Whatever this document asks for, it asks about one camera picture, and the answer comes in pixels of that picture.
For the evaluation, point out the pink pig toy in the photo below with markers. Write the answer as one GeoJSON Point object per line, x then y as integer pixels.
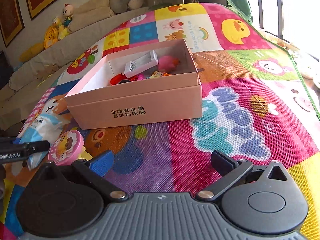
{"type": "Point", "coordinates": [168, 63]}

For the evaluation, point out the cartoon boy doll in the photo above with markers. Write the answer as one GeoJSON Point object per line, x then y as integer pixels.
{"type": "Point", "coordinates": [67, 16]}

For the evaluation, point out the yellow pillow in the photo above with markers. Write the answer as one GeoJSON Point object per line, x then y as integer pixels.
{"type": "Point", "coordinates": [31, 52]}

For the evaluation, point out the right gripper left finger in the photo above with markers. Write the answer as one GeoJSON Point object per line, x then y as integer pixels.
{"type": "Point", "coordinates": [91, 173]}

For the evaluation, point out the blue white tissue pack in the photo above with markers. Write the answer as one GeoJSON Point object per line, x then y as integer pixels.
{"type": "Point", "coordinates": [44, 127]}

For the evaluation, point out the small brown plush toy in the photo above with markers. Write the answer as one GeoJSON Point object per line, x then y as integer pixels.
{"type": "Point", "coordinates": [48, 70]}

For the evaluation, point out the beige sofa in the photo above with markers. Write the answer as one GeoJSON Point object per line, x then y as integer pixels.
{"type": "Point", "coordinates": [60, 54]}

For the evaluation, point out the folded beige blanket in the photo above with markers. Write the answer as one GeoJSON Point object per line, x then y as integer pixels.
{"type": "Point", "coordinates": [90, 12]}

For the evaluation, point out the red plastic lid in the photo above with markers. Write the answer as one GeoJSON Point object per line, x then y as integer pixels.
{"type": "Point", "coordinates": [121, 78]}

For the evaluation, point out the white battery charger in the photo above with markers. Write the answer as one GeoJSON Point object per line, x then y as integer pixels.
{"type": "Point", "coordinates": [141, 64]}

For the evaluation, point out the pink gold cupcake toy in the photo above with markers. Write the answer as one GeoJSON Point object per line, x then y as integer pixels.
{"type": "Point", "coordinates": [68, 148]}

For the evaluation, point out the pink plastic net scoop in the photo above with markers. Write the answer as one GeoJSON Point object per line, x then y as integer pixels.
{"type": "Point", "coordinates": [140, 77]}

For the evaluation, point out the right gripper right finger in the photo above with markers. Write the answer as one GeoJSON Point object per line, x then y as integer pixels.
{"type": "Point", "coordinates": [232, 172]}

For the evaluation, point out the yellow tiger plush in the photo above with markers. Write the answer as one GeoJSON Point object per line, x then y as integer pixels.
{"type": "Point", "coordinates": [51, 35]}

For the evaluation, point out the yellow toy camera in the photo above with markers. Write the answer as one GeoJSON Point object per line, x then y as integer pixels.
{"type": "Point", "coordinates": [157, 74]}

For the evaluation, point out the pink cardboard box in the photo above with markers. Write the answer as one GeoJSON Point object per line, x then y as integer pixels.
{"type": "Point", "coordinates": [95, 103]}

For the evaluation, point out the colourful cartoon play mat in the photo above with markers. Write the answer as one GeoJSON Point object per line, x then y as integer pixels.
{"type": "Point", "coordinates": [255, 106]}

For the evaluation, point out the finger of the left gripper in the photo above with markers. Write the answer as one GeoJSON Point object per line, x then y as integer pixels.
{"type": "Point", "coordinates": [7, 139]}
{"type": "Point", "coordinates": [29, 148]}

